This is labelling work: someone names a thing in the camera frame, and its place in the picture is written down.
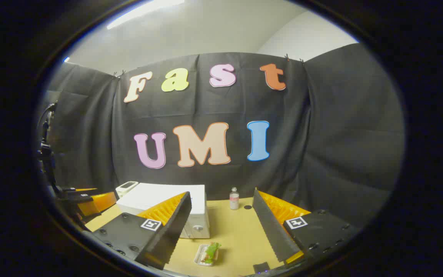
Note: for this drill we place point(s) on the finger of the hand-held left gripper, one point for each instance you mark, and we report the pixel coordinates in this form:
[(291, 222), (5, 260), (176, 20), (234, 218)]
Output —
[(71, 189), (98, 203)]

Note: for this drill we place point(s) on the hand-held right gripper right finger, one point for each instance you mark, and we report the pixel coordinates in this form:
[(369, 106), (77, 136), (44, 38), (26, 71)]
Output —
[(269, 227)]

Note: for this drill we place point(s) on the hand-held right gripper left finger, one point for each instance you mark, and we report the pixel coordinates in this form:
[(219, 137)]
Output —
[(173, 227)]

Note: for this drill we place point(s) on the white microwave oven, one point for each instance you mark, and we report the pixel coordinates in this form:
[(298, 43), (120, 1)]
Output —
[(160, 196)]

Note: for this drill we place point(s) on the lettuce sandwich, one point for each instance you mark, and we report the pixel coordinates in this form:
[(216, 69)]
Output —
[(210, 252)]

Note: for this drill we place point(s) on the white plastic tray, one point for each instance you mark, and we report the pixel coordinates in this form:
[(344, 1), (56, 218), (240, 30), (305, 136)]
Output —
[(199, 257)]

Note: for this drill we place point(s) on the black table clamp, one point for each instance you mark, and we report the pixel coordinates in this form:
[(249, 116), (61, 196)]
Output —
[(260, 267)]

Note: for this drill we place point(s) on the small pink label bottle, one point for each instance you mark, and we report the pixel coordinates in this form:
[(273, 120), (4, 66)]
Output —
[(234, 200)]

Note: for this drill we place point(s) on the black backdrop cloth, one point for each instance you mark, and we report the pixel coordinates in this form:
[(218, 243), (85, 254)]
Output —
[(321, 134)]

